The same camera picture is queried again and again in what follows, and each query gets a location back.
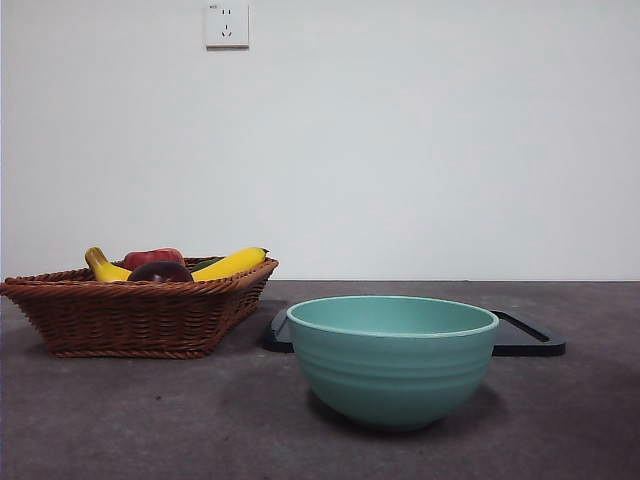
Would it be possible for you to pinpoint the teal ribbed bowl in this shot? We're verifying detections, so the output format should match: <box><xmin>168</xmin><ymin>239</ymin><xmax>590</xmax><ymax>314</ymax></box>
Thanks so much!
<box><xmin>286</xmin><ymin>294</ymin><xmax>501</xmax><ymax>432</ymax></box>

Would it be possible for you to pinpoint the dark purple plum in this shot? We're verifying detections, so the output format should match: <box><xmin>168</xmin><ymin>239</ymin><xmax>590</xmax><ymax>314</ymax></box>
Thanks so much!
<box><xmin>126</xmin><ymin>260</ymin><xmax>195</xmax><ymax>283</ymax></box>

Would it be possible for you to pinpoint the yellow banana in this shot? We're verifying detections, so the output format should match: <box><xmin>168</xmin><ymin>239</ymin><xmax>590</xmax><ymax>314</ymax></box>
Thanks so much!
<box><xmin>84</xmin><ymin>246</ymin><xmax>270</xmax><ymax>283</ymax></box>

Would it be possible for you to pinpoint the red apple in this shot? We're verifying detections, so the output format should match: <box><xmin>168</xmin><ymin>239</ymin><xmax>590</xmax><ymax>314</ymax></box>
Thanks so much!
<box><xmin>123</xmin><ymin>247</ymin><xmax>185</xmax><ymax>271</ymax></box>

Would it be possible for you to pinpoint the brown wicker basket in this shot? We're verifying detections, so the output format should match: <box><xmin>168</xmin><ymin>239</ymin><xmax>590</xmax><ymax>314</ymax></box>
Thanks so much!
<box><xmin>0</xmin><ymin>257</ymin><xmax>280</xmax><ymax>359</ymax></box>

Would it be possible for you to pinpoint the black tray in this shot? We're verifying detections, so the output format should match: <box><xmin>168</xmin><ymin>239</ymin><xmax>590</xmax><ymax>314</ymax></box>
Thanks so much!
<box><xmin>260</xmin><ymin>299</ymin><xmax>568</xmax><ymax>357</ymax></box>

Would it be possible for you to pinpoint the white wall socket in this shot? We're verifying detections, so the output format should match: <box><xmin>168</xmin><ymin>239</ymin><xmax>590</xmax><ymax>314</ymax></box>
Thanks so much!
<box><xmin>205</xmin><ymin>1</ymin><xmax>250</xmax><ymax>50</ymax></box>

